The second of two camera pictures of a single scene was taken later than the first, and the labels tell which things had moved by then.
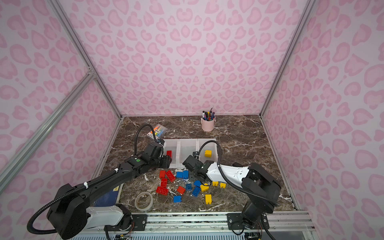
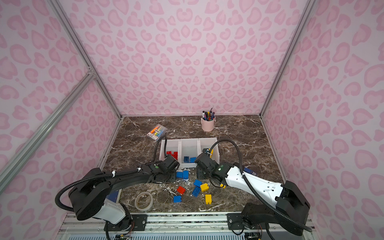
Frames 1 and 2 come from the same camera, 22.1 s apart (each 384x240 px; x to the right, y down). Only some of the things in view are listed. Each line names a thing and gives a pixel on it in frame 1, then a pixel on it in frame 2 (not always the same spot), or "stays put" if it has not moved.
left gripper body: x=163 y=162 -> x=170 y=177
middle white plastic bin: x=185 y=148 stays put
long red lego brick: x=169 y=153 stays put
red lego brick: x=181 y=190 stays put
